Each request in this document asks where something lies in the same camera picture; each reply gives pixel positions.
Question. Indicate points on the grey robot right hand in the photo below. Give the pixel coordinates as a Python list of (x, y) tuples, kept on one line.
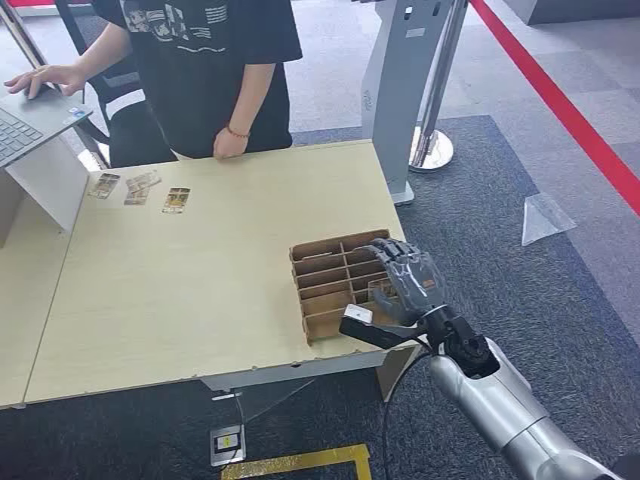
[(415, 281)]

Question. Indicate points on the grey laptop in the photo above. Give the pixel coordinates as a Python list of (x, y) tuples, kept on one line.
[(35, 119)]

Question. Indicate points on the person's right hand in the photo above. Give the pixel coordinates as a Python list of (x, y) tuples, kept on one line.
[(47, 78)]

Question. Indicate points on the person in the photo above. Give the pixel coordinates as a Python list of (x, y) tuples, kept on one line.
[(200, 79)]

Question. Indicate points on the person's left hand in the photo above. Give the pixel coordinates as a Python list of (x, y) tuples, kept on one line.
[(229, 144)]

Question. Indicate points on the black office chair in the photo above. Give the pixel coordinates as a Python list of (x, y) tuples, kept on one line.
[(135, 136)]

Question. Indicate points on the person's right forearm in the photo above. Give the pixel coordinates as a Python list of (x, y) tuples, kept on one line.
[(103, 53)]

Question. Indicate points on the light wood desk leg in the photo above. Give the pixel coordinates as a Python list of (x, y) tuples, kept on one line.
[(395, 374)]

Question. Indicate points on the grey kiosk stand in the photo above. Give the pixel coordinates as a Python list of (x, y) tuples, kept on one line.
[(395, 79)]

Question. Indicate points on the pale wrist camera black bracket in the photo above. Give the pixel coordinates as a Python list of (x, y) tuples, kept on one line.
[(358, 314)]

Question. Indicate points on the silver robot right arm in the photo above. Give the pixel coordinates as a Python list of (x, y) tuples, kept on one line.
[(495, 397)]

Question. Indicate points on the person's left forearm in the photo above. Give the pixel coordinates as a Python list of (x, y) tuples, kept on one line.
[(252, 96)]

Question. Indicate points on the white laptop stand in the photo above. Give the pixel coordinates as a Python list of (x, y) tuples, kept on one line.
[(50, 182)]

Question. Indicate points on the red barrier belt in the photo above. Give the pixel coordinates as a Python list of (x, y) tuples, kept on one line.
[(564, 109)]

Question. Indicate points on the grey platform base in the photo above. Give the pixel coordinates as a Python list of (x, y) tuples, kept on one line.
[(575, 10)]

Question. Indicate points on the clear plastic triangle sheet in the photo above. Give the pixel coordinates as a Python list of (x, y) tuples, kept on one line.
[(543, 218)]

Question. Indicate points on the brown wooden divider tray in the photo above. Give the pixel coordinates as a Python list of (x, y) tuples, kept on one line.
[(324, 281)]

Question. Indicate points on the yellow picture card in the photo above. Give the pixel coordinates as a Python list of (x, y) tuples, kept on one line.
[(176, 200)]

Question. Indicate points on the metal floor socket box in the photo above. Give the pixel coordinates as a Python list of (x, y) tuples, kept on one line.
[(227, 445)]

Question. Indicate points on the chrome stanchion post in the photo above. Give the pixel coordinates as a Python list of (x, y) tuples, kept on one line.
[(435, 99)]

